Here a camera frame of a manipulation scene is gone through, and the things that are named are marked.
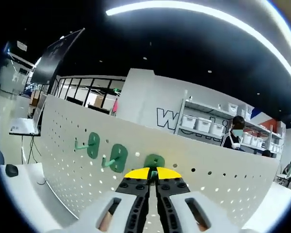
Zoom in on black hanging screen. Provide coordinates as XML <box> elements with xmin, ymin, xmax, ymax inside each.
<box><xmin>30</xmin><ymin>28</ymin><xmax>85</xmax><ymax>84</ymax></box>

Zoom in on black computer mouse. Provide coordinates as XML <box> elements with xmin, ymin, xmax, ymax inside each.
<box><xmin>5</xmin><ymin>164</ymin><xmax>19</xmax><ymax>178</ymax></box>

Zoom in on green hook assembly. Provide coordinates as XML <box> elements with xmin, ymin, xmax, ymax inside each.
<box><xmin>101</xmin><ymin>143</ymin><xmax>129</xmax><ymax>173</ymax></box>
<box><xmin>143</xmin><ymin>153</ymin><xmax>165</xmax><ymax>179</ymax></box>
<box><xmin>74</xmin><ymin>132</ymin><xmax>100</xmax><ymax>160</ymax></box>

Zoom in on white perforated mounting plate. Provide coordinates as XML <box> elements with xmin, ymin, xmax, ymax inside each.
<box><xmin>37</xmin><ymin>94</ymin><xmax>281</xmax><ymax>229</ymax></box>

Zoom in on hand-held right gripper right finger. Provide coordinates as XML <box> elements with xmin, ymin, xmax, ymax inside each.
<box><xmin>155</xmin><ymin>166</ymin><xmax>236</xmax><ymax>233</ymax></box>

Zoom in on ceiling light strip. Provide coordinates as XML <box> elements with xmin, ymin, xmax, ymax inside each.
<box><xmin>105</xmin><ymin>0</ymin><xmax>291</xmax><ymax>95</ymax></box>

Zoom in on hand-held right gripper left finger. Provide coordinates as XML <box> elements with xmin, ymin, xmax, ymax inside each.
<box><xmin>81</xmin><ymin>166</ymin><xmax>151</xmax><ymax>233</ymax></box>

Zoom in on black laptop stand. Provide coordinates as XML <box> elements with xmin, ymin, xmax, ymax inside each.
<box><xmin>20</xmin><ymin>134</ymin><xmax>42</xmax><ymax>165</ymax></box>

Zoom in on white shelving unit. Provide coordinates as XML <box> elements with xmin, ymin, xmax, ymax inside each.
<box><xmin>174</xmin><ymin>89</ymin><xmax>286</xmax><ymax>156</ymax></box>

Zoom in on white open laptop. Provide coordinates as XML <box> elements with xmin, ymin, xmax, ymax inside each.
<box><xmin>9</xmin><ymin>100</ymin><xmax>46</xmax><ymax>136</ymax></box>

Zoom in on row of white storage bins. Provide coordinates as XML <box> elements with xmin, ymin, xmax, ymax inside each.
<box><xmin>181</xmin><ymin>101</ymin><xmax>282</xmax><ymax>153</ymax></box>

